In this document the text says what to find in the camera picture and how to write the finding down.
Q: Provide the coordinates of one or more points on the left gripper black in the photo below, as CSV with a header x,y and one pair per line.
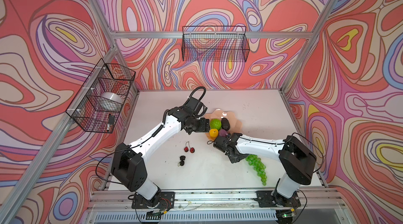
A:
x,y
204,127

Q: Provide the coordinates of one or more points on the purple fake fruit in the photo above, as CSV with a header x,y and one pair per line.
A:
x,y
222,132

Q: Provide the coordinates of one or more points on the yellow fake pear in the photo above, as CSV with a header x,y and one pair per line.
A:
x,y
214,133

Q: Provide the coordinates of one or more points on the bumpy green fake fruit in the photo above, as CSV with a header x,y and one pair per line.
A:
x,y
215,124

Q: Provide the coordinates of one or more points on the green fake grape bunch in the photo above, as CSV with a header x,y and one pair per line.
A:
x,y
259,167

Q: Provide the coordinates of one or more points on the dark fake avocado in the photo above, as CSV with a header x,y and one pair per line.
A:
x,y
225,124

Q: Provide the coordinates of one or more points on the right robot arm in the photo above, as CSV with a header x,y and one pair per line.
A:
x,y
297,160

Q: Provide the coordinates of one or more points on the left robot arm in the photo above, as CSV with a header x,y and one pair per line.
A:
x,y
128,165

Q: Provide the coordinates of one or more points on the pink scalloped fruit bowl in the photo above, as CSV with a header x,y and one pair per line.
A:
x,y
235,123

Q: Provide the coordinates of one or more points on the red fake cherry pair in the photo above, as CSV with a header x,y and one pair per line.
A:
x,y
188,148

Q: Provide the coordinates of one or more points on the white roll in basket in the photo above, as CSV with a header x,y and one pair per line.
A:
x,y
110,102

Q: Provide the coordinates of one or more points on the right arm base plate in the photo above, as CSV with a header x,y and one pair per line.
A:
x,y
271,199

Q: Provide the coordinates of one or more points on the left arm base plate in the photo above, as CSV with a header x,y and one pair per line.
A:
x,y
161,201

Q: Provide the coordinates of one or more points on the back black wire basket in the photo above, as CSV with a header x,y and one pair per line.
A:
x,y
215,43

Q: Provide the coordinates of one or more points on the black wire basket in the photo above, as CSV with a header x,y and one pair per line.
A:
x,y
85,110
215,43

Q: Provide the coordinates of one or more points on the left black wire basket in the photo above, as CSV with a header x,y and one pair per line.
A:
x,y
85,110

